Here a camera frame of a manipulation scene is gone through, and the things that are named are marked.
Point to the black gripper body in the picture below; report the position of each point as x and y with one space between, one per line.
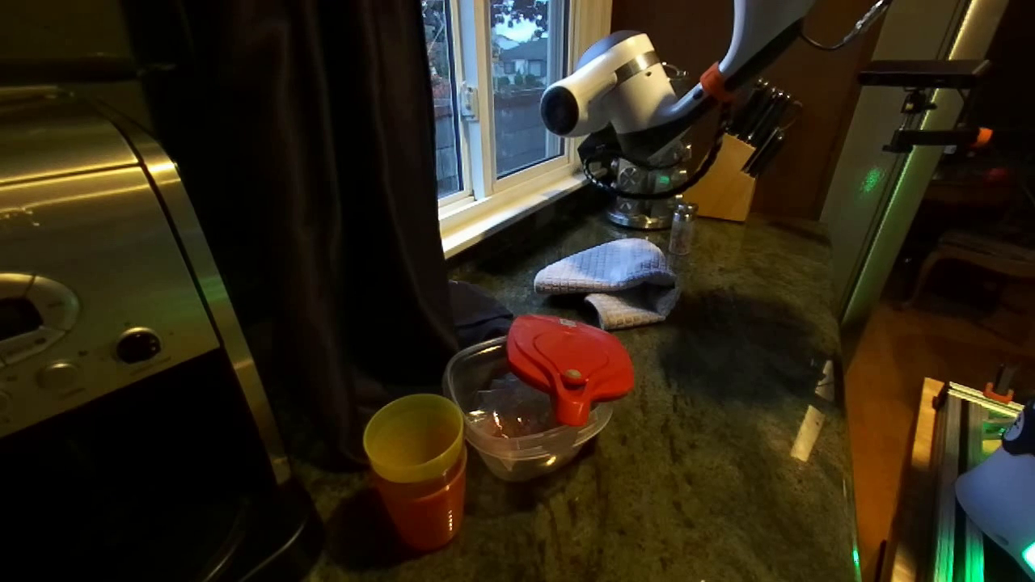
643 163

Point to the dark curtain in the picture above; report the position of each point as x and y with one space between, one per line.
312 214

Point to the folded white waffle towel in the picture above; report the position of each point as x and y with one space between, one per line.
616 276

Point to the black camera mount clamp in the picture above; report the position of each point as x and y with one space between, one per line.
922 101

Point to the yellow plastic cup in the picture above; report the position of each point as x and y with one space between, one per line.
412 438

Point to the red plastic lid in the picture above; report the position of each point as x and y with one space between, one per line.
568 359

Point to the dark folded cloth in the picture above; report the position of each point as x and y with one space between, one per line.
480 313

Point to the silver black coffee maker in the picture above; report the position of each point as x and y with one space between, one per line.
108 325

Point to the clear glass food container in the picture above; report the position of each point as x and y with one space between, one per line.
519 432

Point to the wooden base board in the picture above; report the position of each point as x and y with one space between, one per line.
925 462

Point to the wooden knife block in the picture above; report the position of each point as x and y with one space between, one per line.
720 181

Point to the glass spice jar silver lid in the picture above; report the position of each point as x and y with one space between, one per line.
681 228

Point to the aluminium mounting rail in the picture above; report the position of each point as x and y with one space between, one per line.
949 485

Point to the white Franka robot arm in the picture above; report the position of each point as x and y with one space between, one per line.
620 81

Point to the orange plastic cup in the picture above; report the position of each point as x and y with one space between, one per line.
425 511

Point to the silver spice rack stand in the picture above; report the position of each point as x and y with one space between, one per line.
649 211

